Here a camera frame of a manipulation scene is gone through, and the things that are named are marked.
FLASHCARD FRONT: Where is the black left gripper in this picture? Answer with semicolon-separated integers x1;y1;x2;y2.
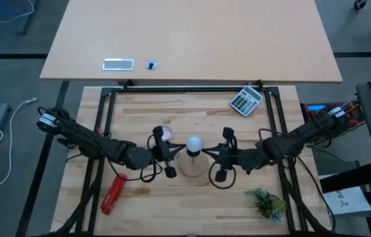
151;125;187;179

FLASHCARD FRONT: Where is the red electronics box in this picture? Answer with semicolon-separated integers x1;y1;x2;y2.
300;101;366;128

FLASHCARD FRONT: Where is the white printed paper sheet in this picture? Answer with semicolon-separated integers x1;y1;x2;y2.
322;186;371;217

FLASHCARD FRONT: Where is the round wooden lamp base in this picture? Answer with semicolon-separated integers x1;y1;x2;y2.
177;149;210;178

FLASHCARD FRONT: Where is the white globe lightbulb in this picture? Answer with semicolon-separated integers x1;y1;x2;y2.
185;135;204;156

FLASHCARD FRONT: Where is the black aluminium table frame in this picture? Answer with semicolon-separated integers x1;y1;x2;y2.
52;80;336;237

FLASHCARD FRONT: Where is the small potted green plant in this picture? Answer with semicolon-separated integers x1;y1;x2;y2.
244;187;287;224

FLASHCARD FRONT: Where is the grey desk calculator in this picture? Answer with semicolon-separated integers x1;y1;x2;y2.
230;86;264;117

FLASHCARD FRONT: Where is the silver desk cable hatch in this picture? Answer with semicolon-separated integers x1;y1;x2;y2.
102;58;135;72

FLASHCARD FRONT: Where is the red stapler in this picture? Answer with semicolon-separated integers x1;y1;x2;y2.
101;173;128;216

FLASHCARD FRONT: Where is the beige wooden desk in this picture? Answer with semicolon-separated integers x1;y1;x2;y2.
39;0;343;84

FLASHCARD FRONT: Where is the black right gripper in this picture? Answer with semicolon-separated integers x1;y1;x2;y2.
201;126;249;183

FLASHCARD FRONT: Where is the white floor cable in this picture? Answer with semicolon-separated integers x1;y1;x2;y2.
0;97;39;200

